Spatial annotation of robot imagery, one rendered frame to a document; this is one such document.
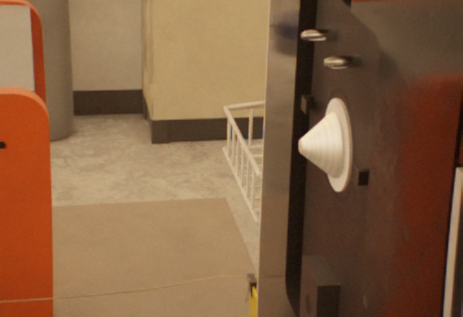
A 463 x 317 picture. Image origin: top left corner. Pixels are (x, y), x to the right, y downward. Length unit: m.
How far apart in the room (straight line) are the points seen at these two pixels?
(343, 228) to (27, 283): 0.46
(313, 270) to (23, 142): 0.39
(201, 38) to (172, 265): 2.31
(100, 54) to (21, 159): 3.19
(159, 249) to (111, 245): 0.08
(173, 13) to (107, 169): 0.60
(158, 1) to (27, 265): 2.76
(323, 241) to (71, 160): 3.11
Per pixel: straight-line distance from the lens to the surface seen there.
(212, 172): 3.74
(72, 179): 3.70
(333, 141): 0.69
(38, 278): 1.10
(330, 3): 0.73
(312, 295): 0.74
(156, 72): 3.87
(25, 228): 1.07
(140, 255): 1.63
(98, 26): 4.19
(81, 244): 1.67
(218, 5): 3.83
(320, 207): 0.77
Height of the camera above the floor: 1.46
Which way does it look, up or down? 22 degrees down
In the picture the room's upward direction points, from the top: 2 degrees clockwise
